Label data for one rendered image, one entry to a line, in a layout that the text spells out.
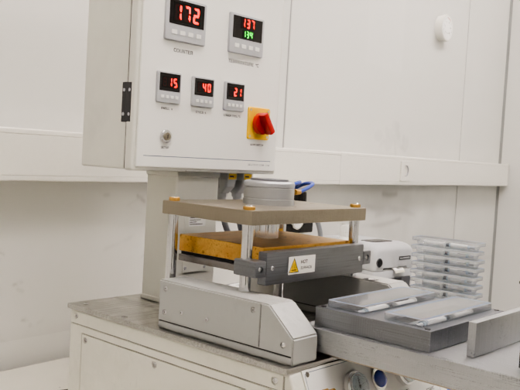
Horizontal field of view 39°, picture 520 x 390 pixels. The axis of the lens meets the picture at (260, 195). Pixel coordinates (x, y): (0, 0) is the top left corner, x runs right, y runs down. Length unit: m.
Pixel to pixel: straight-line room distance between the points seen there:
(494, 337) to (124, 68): 0.64
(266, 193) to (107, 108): 0.28
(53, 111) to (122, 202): 0.27
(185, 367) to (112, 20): 0.53
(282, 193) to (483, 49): 2.29
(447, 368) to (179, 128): 0.56
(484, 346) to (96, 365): 0.60
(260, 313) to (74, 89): 0.78
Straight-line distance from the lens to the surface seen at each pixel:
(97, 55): 1.20
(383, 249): 2.03
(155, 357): 1.09
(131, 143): 1.11
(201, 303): 1.01
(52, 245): 1.55
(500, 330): 0.94
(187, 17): 1.18
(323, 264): 1.09
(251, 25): 1.29
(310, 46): 2.18
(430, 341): 0.88
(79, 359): 1.24
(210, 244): 1.08
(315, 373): 0.95
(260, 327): 0.94
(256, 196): 1.10
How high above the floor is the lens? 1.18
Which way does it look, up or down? 3 degrees down
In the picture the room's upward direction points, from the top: 3 degrees clockwise
